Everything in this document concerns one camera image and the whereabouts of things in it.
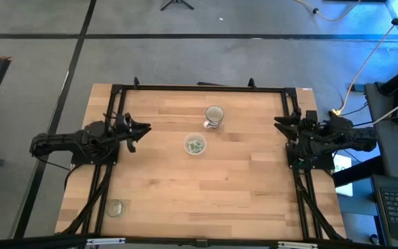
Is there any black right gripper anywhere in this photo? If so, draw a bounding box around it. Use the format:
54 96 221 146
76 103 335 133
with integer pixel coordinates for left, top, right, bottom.
274 109 321 147

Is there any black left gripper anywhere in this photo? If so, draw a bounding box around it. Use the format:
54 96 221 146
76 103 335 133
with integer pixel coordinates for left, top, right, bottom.
111 113 152 144

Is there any clear plastic bowl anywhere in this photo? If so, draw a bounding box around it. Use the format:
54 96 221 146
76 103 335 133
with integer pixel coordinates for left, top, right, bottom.
183 133 207 156

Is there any white paper sheet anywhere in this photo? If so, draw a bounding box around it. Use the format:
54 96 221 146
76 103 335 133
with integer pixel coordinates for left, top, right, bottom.
332 154 354 197

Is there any blue white patterned mug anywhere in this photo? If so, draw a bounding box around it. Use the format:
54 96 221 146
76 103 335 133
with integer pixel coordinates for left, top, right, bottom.
203 105 225 130

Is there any small clear plastic cup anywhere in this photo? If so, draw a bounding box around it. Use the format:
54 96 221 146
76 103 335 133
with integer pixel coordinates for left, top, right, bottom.
106 199 126 219

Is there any grey side desk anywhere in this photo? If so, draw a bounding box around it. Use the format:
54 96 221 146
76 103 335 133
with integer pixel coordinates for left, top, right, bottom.
363 82 398 181

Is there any black tripod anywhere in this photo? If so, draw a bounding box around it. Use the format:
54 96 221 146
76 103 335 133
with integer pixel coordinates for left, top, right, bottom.
160 0 195 12

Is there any black horizontal bar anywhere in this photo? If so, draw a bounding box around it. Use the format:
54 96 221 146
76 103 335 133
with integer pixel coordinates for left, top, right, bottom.
0 234 398 249

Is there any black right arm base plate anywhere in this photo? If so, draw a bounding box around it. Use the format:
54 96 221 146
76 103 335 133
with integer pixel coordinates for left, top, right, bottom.
286 142 335 171

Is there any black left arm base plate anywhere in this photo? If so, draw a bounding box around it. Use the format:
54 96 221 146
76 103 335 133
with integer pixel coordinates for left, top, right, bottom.
70 145 120 166

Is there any black aluminium table frame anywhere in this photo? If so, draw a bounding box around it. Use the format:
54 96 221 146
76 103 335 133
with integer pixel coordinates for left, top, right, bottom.
55 76 350 243

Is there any long beige cable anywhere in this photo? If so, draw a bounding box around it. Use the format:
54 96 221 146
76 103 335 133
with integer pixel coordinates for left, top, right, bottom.
330 0 398 117

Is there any white cable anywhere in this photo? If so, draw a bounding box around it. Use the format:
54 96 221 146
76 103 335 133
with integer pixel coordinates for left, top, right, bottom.
372 91 398 126

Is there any beige cable with black clip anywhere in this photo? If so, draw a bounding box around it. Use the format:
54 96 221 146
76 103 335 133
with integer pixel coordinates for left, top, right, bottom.
294 0 363 22

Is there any silver metal bracket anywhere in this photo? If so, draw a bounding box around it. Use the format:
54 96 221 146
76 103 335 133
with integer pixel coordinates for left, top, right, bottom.
86 237 126 247
277 241 319 249

